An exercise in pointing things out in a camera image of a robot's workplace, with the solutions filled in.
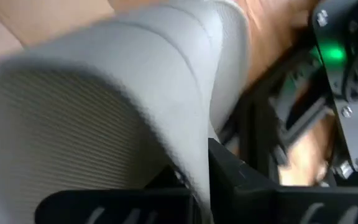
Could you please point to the grey foam slide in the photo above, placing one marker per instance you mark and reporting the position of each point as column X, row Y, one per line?
column 135, row 77

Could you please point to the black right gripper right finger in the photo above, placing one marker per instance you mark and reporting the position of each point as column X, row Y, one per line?
column 259, row 205

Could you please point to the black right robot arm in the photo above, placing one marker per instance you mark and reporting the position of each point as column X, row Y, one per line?
column 353, row 130

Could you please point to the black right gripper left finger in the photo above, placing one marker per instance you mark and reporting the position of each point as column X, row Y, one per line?
column 104, row 205

